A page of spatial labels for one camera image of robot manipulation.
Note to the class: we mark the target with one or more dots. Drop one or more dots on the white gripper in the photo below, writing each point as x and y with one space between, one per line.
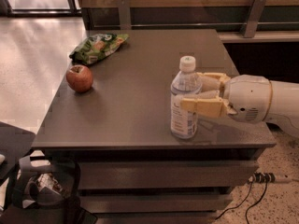
249 97

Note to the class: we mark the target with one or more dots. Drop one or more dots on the blue plastic water bottle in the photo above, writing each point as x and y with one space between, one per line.
184 87

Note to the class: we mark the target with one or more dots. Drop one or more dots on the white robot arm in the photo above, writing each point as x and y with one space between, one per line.
284 107

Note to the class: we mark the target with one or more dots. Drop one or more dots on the green rice chip bag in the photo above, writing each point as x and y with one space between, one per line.
96 48

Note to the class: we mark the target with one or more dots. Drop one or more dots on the black tote bag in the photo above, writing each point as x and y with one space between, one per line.
45 191

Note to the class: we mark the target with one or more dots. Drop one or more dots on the white power strip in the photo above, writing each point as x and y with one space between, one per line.
270 178

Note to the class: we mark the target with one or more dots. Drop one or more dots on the grey drawer cabinet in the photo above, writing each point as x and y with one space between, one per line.
133 170

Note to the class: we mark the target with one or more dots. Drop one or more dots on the red apple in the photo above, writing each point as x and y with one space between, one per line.
79 78

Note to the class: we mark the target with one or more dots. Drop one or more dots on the dark side table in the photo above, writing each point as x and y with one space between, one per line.
14 144

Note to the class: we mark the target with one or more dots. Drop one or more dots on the metal railing bracket right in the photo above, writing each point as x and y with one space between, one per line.
250 26

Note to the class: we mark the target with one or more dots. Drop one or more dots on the metal railing bracket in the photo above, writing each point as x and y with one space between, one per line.
124 14
250 26

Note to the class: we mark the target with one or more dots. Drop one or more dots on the metal railing bracket left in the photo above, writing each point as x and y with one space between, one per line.
124 14

